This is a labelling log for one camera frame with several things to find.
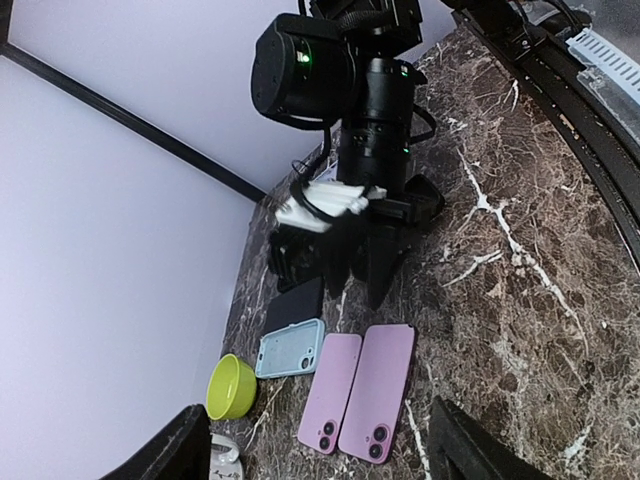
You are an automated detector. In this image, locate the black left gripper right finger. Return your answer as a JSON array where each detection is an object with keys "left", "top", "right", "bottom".
[{"left": 428, "top": 396, "right": 550, "bottom": 480}]

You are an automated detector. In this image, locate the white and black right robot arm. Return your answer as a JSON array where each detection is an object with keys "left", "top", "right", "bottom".
[{"left": 251, "top": 1, "right": 444, "bottom": 309}]

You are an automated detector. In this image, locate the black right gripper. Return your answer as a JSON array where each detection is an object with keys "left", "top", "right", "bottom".
[{"left": 268, "top": 197, "right": 415, "bottom": 310}]

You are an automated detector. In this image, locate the black right corner post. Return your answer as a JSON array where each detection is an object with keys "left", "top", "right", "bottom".
[{"left": 1, "top": 43, "right": 267, "bottom": 203}]

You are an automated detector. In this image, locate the white slotted cable duct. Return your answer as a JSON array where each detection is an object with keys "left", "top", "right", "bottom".
[{"left": 565, "top": 28, "right": 639, "bottom": 103}]

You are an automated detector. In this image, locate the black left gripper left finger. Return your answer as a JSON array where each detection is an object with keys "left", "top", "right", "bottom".
[{"left": 103, "top": 404, "right": 211, "bottom": 480}]

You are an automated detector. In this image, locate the white patterned mug orange inside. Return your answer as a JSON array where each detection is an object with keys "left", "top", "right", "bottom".
[{"left": 209, "top": 434, "right": 245, "bottom": 480}]

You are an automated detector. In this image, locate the black front table rail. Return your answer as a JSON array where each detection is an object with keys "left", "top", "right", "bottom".
[{"left": 447, "top": 1, "right": 639, "bottom": 263}]

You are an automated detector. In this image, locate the lime green plastic bowl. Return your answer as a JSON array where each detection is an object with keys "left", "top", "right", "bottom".
[{"left": 205, "top": 353, "right": 257, "bottom": 421}]

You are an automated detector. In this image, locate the black phone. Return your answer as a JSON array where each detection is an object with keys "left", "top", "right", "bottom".
[
  {"left": 338, "top": 324, "right": 415, "bottom": 465},
  {"left": 263, "top": 277, "right": 324, "bottom": 335}
]

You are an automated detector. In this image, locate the light blue phone case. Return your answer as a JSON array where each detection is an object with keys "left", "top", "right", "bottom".
[{"left": 255, "top": 318, "right": 326, "bottom": 380}]

